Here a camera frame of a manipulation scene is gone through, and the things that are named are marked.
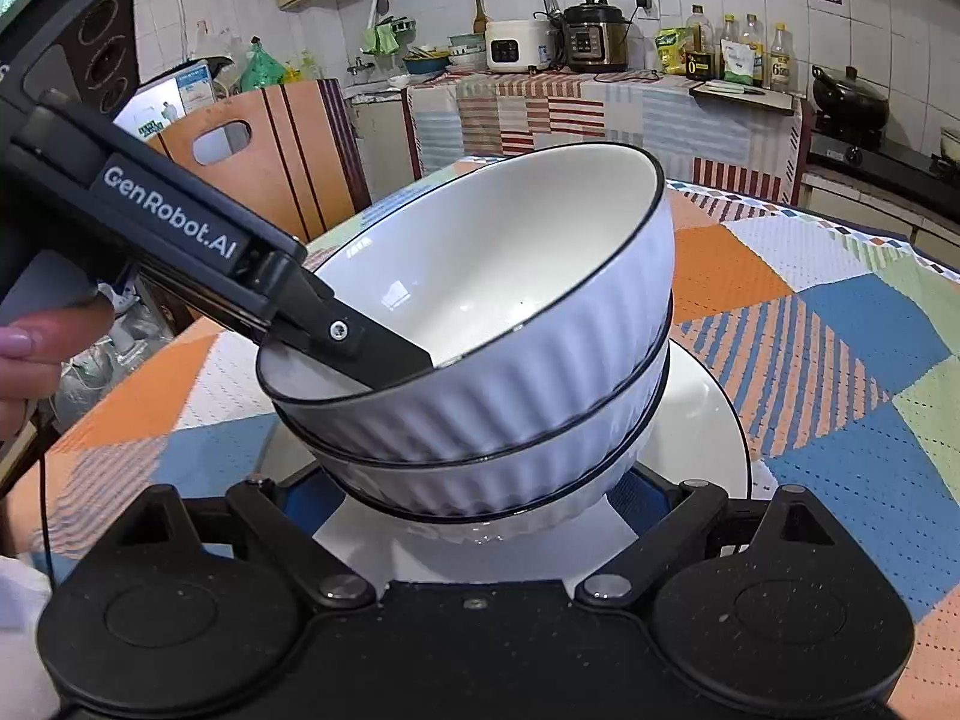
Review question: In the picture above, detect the patchwork colourful tablecloth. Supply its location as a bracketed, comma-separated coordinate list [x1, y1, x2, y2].
[3, 182, 958, 718]

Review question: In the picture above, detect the yellow oil bottle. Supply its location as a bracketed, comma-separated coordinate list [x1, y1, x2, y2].
[768, 21, 794, 93]

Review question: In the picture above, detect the wooden chair back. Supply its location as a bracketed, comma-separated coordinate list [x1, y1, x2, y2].
[148, 80, 371, 242]

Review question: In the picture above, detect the cutting board on counter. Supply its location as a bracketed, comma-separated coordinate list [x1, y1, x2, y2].
[690, 80, 794, 114]

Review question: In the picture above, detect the black pressure cooker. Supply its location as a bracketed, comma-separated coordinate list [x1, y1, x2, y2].
[562, 0, 630, 73]

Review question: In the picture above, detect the green plastic bag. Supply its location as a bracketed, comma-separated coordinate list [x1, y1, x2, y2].
[236, 36, 286, 93]

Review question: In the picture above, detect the striped counter cloth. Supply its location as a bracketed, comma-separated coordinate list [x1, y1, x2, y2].
[404, 71, 804, 203]

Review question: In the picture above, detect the white plate stack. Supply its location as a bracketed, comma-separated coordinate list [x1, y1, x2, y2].
[260, 343, 752, 590]

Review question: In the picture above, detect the white ribbed bowl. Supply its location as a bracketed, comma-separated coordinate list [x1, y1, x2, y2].
[280, 322, 670, 523]

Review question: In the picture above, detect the person's left hand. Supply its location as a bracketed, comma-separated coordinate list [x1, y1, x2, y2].
[0, 294, 114, 442]

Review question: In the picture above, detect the white rice cooker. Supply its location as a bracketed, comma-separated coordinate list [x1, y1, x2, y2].
[485, 18, 556, 73]

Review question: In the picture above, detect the black wok on stove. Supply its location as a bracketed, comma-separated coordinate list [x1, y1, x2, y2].
[811, 65, 890, 135]

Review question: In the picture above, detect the white bowl black rim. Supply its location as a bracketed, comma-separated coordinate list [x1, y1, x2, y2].
[256, 142, 675, 463]

